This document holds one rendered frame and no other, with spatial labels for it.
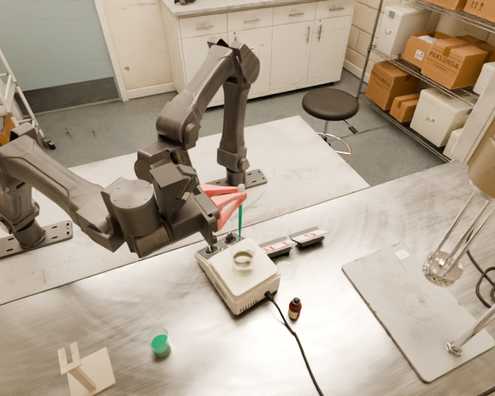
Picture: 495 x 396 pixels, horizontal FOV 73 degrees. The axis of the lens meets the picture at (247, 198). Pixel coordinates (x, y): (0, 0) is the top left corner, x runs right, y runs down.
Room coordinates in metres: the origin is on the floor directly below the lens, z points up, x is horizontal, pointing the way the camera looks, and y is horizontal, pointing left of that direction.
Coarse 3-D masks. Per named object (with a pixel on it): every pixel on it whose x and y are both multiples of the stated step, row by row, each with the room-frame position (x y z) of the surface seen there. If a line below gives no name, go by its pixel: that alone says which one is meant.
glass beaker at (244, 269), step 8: (248, 240) 0.44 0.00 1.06; (232, 248) 0.43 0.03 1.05; (240, 248) 0.45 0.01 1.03; (248, 248) 0.44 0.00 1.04; (232, 256) 0.41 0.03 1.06; (232, 264) 0.41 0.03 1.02; (240, 264) 0.40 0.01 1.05; (248, 264) 0.40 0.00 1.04; (240, 272) 0.40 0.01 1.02; (248, 272) 0.40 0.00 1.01
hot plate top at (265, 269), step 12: (252, 240) 0.50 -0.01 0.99; (228, 252) 0.47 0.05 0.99; (216, 264) 0.44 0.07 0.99; (228, 264) 0.44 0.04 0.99; (264, 264) 0.44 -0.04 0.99; (228, 276) 0.41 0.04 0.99; (252, 276) 0.41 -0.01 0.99; (264, 276) 0.41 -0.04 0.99; (228, 288) 0.38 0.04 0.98; (240, 288) 0.37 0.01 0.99; (252, 288) 0.38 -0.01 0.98
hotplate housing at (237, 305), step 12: (204, 264) 0.46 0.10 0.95; (216, 276) 0.42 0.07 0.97; (276, 276) 0.42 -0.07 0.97; (216, 288) 0.42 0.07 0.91; (264, 288) 0.39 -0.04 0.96; (276, 288) 0.41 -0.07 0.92; (228, 300) 0.37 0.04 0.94; (240, 300) 0.36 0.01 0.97; (252, 300) 0.37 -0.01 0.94; (240, 312) 0.36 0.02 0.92
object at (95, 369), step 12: (72, 348) 0.23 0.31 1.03; (60, 360) 0.21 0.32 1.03; (84, 360) 0.26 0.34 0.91; (96, 360) 0.26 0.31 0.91; (108, 360) 0.26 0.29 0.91; (72, 372) 0.20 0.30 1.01; (84, 372) 0.21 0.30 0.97; (96, 372) 0.23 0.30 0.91; (108, 372) 0.23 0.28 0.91; (72, 384) 0.21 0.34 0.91; (84, 384) 0.20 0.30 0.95; (96, 384) 0.21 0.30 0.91; (108, 384) 0.21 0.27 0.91
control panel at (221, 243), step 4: (236, 236) 0.55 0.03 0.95; (240, 236) 0.54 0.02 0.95; (220, 240) 0.55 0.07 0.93; (224, 240) 0.54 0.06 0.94; (236, 240) 0.53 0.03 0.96; (240, 240) 0.52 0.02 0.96; (216, 244) 0.53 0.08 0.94; (220, 244) 0.52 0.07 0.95; (224, 244) 0.52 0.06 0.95; (232, 244) 0.51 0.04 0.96; (204, 248) 0.52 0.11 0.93; (224, 248) 0.50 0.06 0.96; (200, 252) 0.50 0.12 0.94; (204, 252) 0.50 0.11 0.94; (216, 252) 0.49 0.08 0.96; (204, 256) 0.48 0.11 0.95; (208, 256) 0.48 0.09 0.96
